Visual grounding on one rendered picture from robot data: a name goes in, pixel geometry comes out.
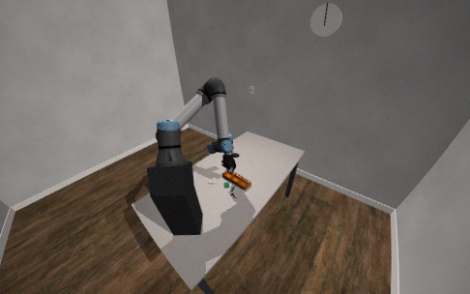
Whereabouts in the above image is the orange bin rack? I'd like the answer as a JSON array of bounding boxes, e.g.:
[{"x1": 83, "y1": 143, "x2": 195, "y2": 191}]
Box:
[{"x1": 222, "y1": 170, "x2": 251, "y2": 190}]

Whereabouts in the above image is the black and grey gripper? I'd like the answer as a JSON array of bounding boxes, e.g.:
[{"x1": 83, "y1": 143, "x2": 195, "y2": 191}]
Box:
[{"x1": 221, "y1": 154, "x2": 236, "y2": 174}]

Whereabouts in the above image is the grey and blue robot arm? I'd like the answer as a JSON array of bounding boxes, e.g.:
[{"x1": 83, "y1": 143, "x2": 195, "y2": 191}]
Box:
[{"x1": 156, "y1": 77, "x2": 240, "y2": 166}]

